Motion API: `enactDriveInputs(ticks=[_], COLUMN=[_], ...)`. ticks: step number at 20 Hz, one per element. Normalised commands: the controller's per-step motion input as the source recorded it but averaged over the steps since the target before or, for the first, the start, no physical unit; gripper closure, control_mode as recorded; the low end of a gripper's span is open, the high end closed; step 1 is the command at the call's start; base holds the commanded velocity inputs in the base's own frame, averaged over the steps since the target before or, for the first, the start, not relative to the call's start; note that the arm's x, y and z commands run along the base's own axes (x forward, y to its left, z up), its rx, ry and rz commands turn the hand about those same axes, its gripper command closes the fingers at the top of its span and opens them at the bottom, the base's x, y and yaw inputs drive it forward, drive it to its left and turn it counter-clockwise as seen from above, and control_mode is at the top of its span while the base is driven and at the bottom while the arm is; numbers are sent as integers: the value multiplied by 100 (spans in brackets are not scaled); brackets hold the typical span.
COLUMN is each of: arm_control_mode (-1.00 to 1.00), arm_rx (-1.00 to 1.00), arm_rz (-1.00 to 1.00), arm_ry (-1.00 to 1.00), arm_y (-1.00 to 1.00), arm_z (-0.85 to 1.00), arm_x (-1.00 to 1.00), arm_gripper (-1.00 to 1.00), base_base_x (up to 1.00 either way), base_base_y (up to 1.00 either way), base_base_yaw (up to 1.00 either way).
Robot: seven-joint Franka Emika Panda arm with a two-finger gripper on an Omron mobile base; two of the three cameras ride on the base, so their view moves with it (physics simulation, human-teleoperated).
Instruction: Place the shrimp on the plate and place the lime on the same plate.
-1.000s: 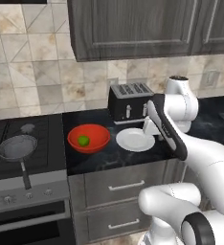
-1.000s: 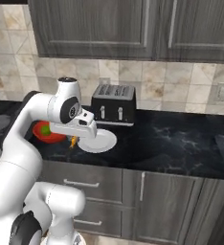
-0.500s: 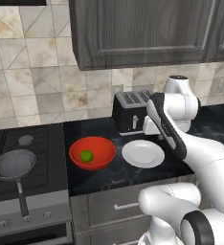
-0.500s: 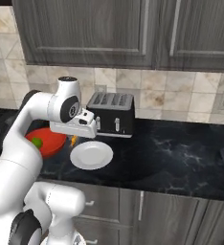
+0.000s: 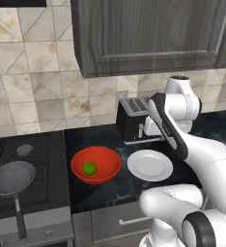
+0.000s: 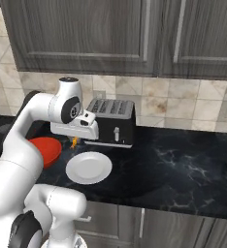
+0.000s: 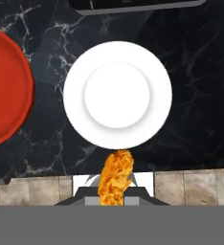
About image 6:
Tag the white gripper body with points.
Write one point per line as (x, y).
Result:
(73, 130)

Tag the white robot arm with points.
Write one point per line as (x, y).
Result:
(18, 161)

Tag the orange shrimp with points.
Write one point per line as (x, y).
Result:
(74, 142)

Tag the white plate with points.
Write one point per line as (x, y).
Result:
(89, 168)

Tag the red bowl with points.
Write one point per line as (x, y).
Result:
(49, 150)

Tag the black and silver toaster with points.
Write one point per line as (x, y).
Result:
(113, 124)

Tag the grey lower drawer front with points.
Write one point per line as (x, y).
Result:
(109, 219)

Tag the wide grey upper cupboard door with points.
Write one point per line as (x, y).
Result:
(80, 32)

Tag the grey lower cupboard door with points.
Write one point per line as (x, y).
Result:
(222, 234)
(173, 231)

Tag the narrow grey upper cupboard door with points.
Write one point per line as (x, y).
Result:
(209, 35)

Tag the small grey wall socket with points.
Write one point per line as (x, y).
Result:
(99, 94)

